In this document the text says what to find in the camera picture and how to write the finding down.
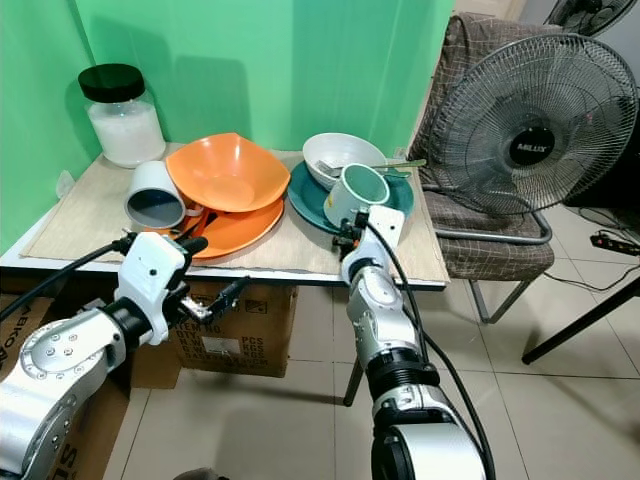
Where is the large brown cardboard box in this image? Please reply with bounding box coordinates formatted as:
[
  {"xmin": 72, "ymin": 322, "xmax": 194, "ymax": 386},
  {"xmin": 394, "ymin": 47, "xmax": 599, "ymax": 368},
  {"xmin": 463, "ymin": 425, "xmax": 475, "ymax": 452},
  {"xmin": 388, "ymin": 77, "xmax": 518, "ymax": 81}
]
[{"xmin": 0, "ymin": 296, "xmax": 183, "ymax": 480}]

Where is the black slanted furniture leg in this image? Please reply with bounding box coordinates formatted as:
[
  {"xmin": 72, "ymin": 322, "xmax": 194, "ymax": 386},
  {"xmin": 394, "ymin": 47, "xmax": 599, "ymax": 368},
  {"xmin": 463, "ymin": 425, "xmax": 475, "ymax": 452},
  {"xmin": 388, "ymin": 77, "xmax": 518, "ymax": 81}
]
[{"xmin": 522, "ymin": 274, "xmax": 640, "ymax": 365}]

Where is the glass jar with black lid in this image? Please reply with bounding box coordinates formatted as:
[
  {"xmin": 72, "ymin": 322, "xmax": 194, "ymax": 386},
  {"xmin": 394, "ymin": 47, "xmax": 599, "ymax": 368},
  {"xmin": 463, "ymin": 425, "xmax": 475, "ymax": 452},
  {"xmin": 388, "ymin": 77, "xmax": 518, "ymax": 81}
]
[{"xmin": 77, "ymin": 63, "xmax": 167, "ymax": 170}]

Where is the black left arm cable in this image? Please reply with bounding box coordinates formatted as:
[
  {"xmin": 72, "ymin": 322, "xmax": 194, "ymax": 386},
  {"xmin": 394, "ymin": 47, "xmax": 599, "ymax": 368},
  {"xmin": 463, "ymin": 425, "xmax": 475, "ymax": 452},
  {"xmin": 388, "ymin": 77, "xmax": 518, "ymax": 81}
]
[{"xmin": 0, "ymin": 236, "xmax": 137, "ymax": 323}]

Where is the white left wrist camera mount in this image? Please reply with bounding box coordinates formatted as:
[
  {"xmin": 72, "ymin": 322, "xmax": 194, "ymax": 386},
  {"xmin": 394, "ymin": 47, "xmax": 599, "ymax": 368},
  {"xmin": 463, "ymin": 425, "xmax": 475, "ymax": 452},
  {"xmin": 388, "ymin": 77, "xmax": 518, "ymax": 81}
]
[{"xmin": 114, "ymin": 234, "xmax": 193, "ymax": 347}]

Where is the white mug with green inside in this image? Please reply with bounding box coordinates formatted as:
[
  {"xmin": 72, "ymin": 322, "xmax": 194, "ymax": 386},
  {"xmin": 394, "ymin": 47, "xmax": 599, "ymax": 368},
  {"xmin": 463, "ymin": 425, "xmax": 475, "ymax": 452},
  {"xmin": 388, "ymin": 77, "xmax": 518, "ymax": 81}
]
[{"xmin": 323, "ymin": 163, "xmax": 392, "ymax": 230}]

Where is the black power strip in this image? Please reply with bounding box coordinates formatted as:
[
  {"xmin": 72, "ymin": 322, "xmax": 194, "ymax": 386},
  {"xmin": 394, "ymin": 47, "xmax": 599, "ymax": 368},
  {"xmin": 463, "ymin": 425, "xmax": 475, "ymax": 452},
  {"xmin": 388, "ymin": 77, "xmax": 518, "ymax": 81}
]
[{"xmin": 597, "ymin": 231, "xmax": 640, "ymax": 257}]

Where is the black floor cable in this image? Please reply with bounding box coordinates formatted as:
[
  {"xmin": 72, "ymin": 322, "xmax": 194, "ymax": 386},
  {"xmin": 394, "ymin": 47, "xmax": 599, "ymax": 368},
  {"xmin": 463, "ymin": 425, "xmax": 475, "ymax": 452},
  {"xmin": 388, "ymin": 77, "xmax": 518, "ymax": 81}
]
[{"xmin": 548, "ymin": 268, "xmax": 603, "ymax": 295}]

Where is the white mug with grey inside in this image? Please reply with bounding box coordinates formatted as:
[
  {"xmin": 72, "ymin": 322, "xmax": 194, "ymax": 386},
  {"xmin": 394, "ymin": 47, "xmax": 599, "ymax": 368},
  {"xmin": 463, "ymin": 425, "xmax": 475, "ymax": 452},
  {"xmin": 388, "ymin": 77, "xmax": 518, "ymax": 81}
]
[{"xmin": 124, "ymin": 160, "xmax": 197, "ymax": 232}]

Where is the orange square bowl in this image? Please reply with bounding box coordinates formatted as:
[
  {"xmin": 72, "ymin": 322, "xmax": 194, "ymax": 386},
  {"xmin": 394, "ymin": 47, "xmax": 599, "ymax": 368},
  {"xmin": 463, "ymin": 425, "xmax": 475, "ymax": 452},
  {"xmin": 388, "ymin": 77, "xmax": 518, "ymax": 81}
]
[{"xmin": 165, "ymin": 131, "xmax": 292, "ymax": 214}]

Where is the brown patterned chair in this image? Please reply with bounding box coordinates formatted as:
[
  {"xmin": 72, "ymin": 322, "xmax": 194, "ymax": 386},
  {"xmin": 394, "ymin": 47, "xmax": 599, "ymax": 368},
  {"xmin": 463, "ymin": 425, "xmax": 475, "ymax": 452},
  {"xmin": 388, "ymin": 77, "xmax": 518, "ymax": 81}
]
[{"xmin": 408, "ymin": 12, "xmax": 563, "ymax": 326}]

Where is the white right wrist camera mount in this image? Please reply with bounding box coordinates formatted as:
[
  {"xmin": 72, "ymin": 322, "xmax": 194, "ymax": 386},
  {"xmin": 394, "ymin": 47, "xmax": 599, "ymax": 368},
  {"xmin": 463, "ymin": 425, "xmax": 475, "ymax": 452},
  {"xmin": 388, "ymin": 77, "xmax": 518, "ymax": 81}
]
[{"xmin": 342, "ymin": 205, "xmax": 407, "ymax": 286}]

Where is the orange plate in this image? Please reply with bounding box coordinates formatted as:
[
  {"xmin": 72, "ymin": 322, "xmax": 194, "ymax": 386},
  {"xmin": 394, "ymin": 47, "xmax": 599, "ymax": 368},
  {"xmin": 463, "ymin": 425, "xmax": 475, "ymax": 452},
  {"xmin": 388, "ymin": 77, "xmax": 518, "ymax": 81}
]
[{"xmin": 148, "ymin": 196, "xmax": 287, "ymax": 262}]

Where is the green handled utensil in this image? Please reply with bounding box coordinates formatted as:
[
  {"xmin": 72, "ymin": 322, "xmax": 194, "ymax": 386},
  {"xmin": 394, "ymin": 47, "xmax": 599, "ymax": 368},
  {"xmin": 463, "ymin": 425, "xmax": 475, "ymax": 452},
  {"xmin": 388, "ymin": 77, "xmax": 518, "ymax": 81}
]
[{"xmin": 379, "ymin": 157, "xmax": 430, "ymax": 172}]

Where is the small printed cardboard box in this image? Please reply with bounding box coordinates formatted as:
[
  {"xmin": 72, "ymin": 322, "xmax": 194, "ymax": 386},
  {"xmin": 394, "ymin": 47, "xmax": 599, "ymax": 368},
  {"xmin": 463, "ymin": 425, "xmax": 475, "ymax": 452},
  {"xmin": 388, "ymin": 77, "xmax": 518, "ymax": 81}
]
[{"xmin": 158, "ymin": 281, "xmax": 300, "ymax": 380}]

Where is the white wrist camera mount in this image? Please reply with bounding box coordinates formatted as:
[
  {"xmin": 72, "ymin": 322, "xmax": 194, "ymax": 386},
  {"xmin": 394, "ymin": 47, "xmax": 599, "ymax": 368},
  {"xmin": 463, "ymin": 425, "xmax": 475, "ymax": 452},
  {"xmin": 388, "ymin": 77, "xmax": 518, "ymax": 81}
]
[
  {"xmin": 342, "ymin": 205, "xmax": 407, "ymax": 286},
  {"xmin": 114, "ymin": 234, "xmax": 193, "ymax": 347}
]

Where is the teal round plate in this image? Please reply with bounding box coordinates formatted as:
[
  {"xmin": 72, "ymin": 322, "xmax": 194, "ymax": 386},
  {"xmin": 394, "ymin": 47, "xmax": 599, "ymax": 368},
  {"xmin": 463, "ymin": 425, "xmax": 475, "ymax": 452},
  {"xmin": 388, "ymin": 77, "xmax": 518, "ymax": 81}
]
[{"xmin": 287, "ymin": 160, "xmax": 415, "ymax": 238}]

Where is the white round bowl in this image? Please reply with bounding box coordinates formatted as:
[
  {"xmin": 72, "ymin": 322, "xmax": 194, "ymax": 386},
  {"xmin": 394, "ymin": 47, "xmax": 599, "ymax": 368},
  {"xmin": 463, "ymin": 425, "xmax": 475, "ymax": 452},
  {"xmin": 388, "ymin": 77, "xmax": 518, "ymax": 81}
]
[{"xmin": 301, "ymin": 132, "xmax": 389, "ymax": 192}]

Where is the beige woven table mat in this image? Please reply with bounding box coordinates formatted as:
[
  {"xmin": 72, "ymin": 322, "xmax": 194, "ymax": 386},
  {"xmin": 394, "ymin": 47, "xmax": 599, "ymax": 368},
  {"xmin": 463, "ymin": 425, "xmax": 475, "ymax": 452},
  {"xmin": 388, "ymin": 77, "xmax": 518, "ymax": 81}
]
[{"xmin": 21, "ymin": 148, "xmax": 450, "ymax": 283}]

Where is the white table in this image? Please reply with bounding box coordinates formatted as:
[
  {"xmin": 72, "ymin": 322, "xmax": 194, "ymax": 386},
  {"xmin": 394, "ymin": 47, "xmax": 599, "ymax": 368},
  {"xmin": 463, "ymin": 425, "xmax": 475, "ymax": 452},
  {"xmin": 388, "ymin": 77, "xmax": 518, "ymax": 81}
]
[{"xmin": 0, "ymin": 145, "xmax": 452, "ymax": 407}]

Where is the black Milux floor fan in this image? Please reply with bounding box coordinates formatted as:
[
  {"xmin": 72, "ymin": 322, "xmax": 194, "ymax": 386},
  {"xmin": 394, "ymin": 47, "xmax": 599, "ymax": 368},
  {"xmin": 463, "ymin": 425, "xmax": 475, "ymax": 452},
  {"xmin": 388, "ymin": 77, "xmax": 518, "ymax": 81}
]
[{"xmin": 419, "ymin": 32, "xmax": 640, "ymax": 247}]

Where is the black fan behind chair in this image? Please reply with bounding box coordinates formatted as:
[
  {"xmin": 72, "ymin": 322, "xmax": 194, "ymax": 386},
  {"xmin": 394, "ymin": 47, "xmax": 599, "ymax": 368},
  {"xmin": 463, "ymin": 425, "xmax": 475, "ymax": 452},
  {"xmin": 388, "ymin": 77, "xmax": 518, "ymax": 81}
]
[{"xmin": 544, "ymin": 0, "xmax": 640, "ymax": 40}]

